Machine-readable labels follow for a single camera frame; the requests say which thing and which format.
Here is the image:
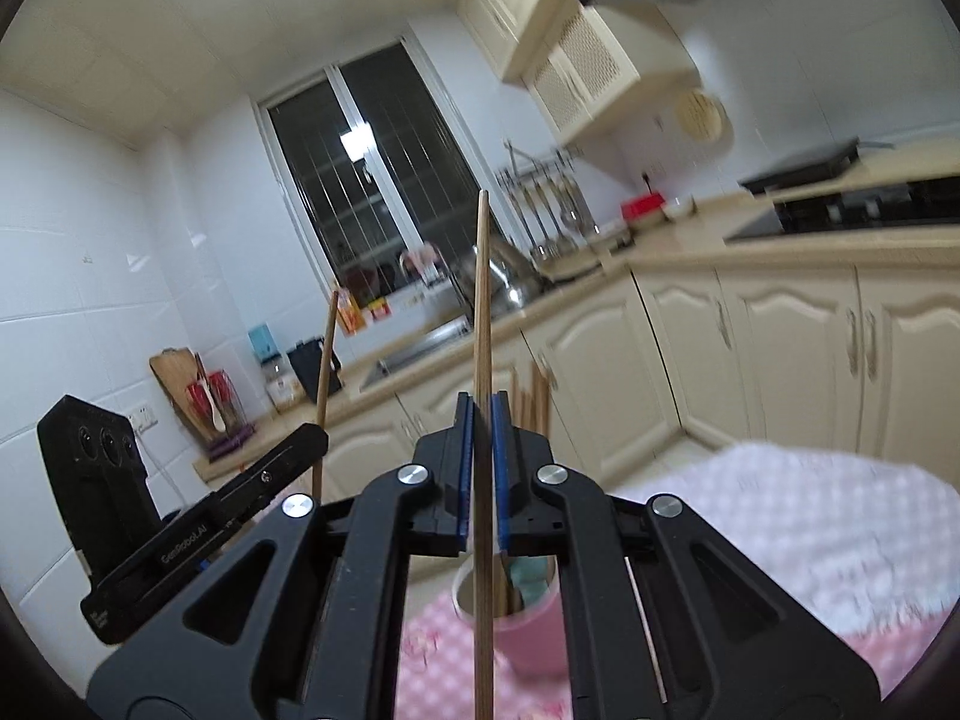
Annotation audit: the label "black induction cooker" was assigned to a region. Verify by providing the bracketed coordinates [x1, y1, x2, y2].
[739, 136, 893, 196]

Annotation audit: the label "round beige wall plate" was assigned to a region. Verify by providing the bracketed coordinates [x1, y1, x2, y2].
[675, 88, 732, 145]

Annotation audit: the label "wooden cutting board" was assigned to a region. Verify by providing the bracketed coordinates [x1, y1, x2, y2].
[148, 346, 218, 451]

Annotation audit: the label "cream wall cabinets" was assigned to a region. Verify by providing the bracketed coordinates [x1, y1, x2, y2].
[457, 0, 702, 143]

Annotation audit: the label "hanging metal utensils rack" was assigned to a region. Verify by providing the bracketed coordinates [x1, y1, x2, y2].
[495, 139, 601, 260]

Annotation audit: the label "red utensil holder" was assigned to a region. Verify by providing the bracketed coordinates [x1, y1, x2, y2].
[186, 369, 248, 440]

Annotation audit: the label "metal pot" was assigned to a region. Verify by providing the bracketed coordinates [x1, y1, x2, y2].
[450, 244, 545, 316]

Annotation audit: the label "black container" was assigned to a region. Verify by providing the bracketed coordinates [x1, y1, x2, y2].
[286, 337, 346, 404]

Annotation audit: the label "steel sink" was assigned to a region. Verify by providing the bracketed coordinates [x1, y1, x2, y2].
[358, 319, 473, 395]

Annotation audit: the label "dark window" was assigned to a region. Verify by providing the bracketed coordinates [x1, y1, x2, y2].
[255, 37, 511, 301]

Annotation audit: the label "white checkered cloth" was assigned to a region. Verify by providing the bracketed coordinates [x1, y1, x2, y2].
[611, 441, 960, 638]

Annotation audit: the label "orange snack box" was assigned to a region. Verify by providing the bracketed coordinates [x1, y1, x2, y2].
[334, 286, 365, 337]

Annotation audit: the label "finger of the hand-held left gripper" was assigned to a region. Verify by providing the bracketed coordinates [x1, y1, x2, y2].
[223, 423, 331, 515]

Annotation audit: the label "pink checkered tablecloth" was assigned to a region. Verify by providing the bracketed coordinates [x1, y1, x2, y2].
[394, 585, 931, 720]

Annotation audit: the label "pink cup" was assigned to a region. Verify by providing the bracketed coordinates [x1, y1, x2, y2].
[450, 551, 563, 680]

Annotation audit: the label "black gas hob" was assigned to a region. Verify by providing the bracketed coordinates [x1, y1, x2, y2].
[724, 172, 960, 245]

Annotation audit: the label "light blue sheathed knife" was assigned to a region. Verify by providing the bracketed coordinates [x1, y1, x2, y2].
[506, 555, 560, 608]

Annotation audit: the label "clear jar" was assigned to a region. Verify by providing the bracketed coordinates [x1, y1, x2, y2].
[264, 358, 301, 413]

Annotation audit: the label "cream kitchen base cabinets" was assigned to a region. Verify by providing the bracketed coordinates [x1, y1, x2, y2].
[191, 180, 960, 511]

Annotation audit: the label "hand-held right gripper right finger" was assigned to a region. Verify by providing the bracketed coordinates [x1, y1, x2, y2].
[491, 390, 880, 720]

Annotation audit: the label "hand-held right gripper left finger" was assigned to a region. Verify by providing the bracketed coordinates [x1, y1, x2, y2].
[88, 394, 475, 720]

